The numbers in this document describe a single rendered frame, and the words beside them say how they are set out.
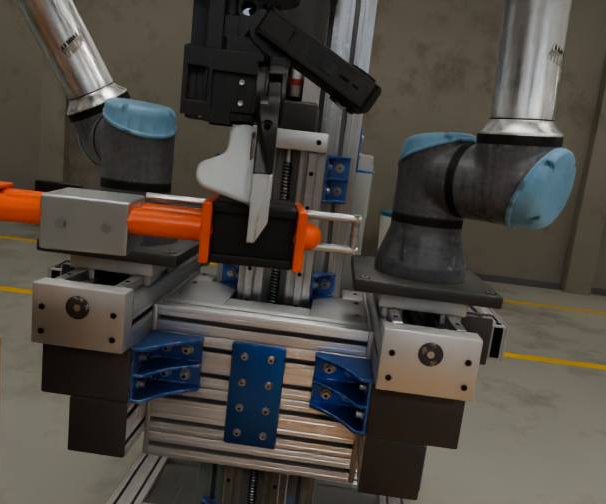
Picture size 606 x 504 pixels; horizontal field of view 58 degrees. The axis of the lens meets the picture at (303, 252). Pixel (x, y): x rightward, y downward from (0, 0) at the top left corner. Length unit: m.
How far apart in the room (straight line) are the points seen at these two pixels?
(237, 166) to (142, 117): 0.50
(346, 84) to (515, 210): 0.40
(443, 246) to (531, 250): 6.20
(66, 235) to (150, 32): 6.71
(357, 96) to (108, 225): 0.23
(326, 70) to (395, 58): 6.29
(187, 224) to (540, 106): 0.53
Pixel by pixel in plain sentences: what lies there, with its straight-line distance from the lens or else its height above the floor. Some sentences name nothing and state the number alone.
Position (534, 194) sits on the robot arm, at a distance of 0.79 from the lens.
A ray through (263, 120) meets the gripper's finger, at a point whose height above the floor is 1.23.
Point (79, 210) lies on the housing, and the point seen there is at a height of 1.15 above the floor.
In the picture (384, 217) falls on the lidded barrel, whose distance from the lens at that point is 6.07.
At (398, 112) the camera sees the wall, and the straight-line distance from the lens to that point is 6.68.
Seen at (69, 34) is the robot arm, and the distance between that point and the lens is 1.06.
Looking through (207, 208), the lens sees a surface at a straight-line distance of 0.44.
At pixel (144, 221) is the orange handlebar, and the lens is 0.46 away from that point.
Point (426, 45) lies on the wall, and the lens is 6.81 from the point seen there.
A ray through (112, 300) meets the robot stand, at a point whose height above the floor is 0.98.
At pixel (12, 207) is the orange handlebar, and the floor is 1.14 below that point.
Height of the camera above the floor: 1.21
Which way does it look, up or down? 10 degrees down
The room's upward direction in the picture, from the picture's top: 7 degrees clockwise
